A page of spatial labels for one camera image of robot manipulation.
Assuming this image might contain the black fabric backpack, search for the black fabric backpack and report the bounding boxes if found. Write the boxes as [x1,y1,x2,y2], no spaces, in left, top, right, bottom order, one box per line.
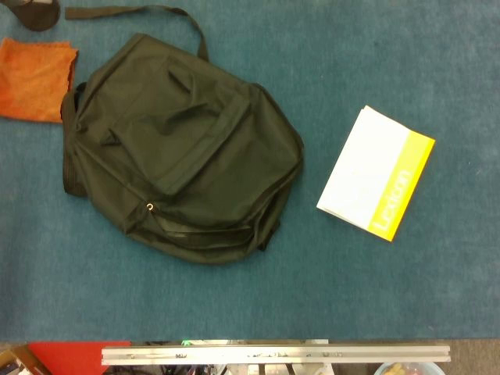
[60,5,305,265]

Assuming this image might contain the white and yellow booklet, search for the white and yellow booklet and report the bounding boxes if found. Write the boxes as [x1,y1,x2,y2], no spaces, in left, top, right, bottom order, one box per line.
[316,104,437,244]

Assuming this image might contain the light blue round container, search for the light blue round container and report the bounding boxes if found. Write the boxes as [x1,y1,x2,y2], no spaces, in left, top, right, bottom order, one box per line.
[373,362,444,375]

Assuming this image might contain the orange microfibre cloth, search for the orange microfibre cloth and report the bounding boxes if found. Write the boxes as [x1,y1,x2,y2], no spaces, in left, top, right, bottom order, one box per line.
[0,37,79,124]

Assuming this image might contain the red flat board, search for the red flat board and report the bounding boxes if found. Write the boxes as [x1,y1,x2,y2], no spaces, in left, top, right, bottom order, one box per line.
[28,341,132,375]

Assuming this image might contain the black round fabric object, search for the black round fabric object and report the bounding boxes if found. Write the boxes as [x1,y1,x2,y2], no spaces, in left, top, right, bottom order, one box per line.
[8,0,61,32]

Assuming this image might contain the cardboard box with items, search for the cardboard box with items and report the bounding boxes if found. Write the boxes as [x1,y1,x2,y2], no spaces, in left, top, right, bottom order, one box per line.
[0,344,51,375]

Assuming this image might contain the aluminium extrusion rail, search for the aluminium extrusion rail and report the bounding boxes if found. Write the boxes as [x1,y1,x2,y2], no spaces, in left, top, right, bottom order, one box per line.
[101,344,452,366]

